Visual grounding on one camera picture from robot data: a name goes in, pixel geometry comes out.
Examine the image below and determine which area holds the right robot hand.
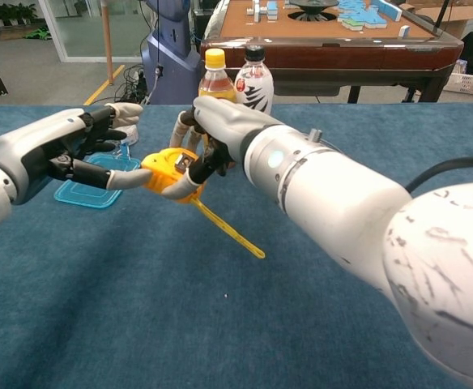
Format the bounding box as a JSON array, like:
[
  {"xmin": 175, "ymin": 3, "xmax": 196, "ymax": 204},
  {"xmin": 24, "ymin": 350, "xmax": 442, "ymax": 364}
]
[{"xmin": 161, "ymin": 95, "xmax": 286, "ymax": 203}]

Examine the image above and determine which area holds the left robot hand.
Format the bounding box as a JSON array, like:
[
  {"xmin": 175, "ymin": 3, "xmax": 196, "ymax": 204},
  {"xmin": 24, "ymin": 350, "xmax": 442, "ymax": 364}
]
[{"xmin": 0, "ymin": 102, "xmax": 155, "ymax": 206}]

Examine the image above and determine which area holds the yellow tape measure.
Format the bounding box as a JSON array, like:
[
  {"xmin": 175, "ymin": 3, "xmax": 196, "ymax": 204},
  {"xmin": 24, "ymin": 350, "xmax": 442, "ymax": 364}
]
[{"xmin": 140, "ymin": 146, "xmax": 266, "ymax": 260}]

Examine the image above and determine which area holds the yellow-cap tea bottle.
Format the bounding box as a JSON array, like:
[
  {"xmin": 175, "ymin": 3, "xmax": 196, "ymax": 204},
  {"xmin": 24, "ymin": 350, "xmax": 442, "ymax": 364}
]
[{"xmin": 198, "ymin": 48, "xmax": 237, "ymax": 105}]

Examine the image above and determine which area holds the black-cap white drink bottle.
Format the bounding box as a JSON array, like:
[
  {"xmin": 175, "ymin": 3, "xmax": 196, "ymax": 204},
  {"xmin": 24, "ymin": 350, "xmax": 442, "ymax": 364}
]
[{"xmin": 234, "ymin": 45, "xmax": 275, "ymax": 117}]

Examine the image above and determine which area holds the clear blue plastic lid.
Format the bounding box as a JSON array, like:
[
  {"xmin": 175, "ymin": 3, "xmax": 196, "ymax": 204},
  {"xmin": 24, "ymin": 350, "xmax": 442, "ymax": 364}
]
[{"xmin": 53, "ymin": 143, "xmax": 143, "ymax": 210}]

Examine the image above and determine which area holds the green floor object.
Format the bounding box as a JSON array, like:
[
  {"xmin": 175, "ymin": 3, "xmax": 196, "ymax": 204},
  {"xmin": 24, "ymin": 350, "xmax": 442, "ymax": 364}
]
[{"xmin": 23, "ymin": 26, "xmax": 53, "ymax": 41}]

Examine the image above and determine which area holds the mahjong tile cluster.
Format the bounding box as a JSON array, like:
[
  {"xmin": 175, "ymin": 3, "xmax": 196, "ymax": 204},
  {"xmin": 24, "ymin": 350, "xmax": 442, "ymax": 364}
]
[{"xmin": 246, "ymin": 0, "xmax": 280, "ymax": 21}]

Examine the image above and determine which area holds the wooden pole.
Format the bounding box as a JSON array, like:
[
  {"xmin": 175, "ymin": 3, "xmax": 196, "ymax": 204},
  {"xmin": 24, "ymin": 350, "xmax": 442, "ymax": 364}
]
[{"xmin": 100, "ymin": 0, "xmax": 115, "ymax": 84}]

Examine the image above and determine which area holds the row of potted plants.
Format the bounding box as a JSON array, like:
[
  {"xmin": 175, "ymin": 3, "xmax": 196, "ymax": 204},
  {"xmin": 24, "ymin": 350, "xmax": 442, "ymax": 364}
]
[{"xmin": 0, "ymin": 2, "xmax": 39, "ymax": 32}]

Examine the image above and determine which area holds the brown mahjong table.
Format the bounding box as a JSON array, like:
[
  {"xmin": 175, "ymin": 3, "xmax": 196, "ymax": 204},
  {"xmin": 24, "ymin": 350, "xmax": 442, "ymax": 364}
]
[{"xmin": 199, "ymin": 0, "xmax": 464, "ymax": 105}]

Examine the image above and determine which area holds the black mahjong table centre dish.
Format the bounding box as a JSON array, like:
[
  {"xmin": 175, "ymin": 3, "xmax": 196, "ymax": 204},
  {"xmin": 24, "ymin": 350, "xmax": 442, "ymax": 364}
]
[{"xmin": 287, "ymin": 0, "xmax": 341, "ymax": 21}]

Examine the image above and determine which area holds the blue felt table mat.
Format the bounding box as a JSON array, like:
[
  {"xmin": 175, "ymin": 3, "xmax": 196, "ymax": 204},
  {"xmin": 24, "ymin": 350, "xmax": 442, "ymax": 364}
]
[{"xmin": 0, "ymin": 103, "xmax": 473, "ymax": 389}]

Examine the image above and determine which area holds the white plastic basket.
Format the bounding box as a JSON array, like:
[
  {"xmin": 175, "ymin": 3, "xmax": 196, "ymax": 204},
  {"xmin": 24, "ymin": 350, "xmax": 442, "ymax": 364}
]
[{"xmin": 446, "ymin": 71, "xmax": 473, "ymax": 98}]

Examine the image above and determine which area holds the blue machine pedestal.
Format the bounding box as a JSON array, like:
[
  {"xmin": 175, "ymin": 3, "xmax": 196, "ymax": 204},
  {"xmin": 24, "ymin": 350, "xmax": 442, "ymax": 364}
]
[{"xmin": 141, "ymin": 0, "xmax": 203, "ymax": 106}]

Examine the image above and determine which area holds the black floor cable bundle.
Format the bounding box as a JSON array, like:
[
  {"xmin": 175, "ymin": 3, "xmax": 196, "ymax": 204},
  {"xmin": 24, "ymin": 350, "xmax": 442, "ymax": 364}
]
[{"xmin": 114, "ymin": 64, "xmax": 152, "ymax": 105}]

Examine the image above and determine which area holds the mahjong tile wall pile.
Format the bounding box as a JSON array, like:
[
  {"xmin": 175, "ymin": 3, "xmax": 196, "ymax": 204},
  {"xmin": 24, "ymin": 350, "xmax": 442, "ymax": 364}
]
[{"xmin": 337, "ymin": 0, "xmax": 403, "ymax": 32}]

